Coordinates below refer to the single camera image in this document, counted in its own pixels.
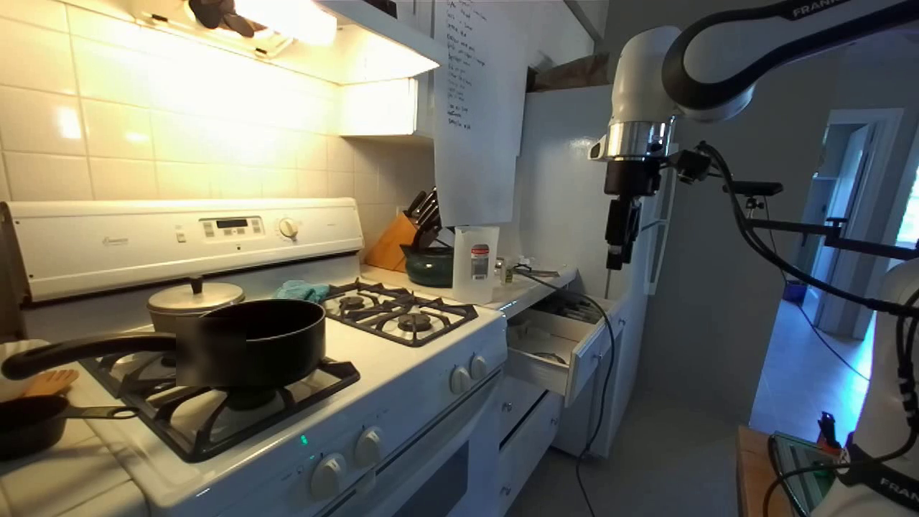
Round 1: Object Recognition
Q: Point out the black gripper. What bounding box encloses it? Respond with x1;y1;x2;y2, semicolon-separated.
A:
599;156;665;277

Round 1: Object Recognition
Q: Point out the white open drawer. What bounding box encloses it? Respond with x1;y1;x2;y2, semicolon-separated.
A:
502;287;617;399

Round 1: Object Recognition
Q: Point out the silver metal counter utensil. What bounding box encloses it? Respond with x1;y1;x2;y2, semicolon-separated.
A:
502;257;562;287

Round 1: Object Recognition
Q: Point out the white lower cabinet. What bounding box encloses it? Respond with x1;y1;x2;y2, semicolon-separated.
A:
548;286;655;461

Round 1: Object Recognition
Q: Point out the white carton with label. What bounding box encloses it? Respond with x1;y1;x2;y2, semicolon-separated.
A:
451;224;506;309

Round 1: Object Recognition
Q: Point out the dark green bowl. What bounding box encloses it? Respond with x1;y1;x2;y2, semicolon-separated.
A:
398;243;457;290

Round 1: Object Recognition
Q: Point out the white paper sheet with text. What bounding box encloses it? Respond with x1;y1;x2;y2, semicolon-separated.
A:
431;0;535;230

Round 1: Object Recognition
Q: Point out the wooden knife block with knives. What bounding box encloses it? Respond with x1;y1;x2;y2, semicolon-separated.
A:
364;188;444;274

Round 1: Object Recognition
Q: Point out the metal dish rack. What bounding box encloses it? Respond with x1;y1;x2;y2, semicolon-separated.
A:
322;279;480;352

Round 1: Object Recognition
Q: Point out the white gas range stove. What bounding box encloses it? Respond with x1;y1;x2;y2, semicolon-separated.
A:
0;195;568;517

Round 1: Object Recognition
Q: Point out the wooden side table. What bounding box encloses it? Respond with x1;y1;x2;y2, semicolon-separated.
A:
734;425;816;517

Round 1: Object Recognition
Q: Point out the teal cloth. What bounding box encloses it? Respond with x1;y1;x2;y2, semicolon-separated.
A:
275;279;334;309

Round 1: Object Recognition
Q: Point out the white range hood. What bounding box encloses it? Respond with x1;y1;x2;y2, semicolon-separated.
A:
55;0;449;92

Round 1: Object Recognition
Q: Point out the black cast iron burner grate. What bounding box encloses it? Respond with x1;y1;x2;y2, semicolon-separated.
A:
80;342;364;465

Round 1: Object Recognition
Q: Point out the wooden spatula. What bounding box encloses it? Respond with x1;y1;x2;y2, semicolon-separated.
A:
18;368;80;403

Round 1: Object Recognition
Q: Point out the small black frying pan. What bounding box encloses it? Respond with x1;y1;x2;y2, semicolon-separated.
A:
0;395;138;465

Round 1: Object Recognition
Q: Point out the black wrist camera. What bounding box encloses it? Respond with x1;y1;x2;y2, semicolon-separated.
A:
670;144;719;184

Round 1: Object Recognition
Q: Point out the dark power cable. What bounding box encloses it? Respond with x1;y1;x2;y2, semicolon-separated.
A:
571;286;619;517

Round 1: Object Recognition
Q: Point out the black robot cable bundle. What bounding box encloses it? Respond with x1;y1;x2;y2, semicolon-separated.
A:
696;142;919;324

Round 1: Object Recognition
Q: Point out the black camera stand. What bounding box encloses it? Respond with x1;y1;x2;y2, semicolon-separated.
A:
729;179;919;264

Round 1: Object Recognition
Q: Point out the white door frame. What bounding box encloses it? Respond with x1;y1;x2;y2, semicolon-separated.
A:
789;106;910;339

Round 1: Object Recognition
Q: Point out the black saucepan with long handle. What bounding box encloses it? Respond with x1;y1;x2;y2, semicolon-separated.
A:
0;296;327;395

